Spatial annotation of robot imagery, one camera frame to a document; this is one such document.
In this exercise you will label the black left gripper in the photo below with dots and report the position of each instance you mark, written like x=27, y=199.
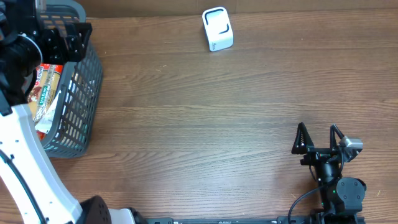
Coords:
x=76, y=38

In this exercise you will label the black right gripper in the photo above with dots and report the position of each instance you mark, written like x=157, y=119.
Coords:
x=321, y=152

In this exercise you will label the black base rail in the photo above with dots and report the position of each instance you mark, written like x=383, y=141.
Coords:
x=278, y=220

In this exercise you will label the white barcode scanner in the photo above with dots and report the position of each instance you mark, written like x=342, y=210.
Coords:
x=217, y=28

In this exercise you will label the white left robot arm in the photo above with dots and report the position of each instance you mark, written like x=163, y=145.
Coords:
x=26, y=170

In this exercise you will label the orange spaghetti pasta package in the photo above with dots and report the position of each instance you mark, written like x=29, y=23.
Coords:
x=44, y=96

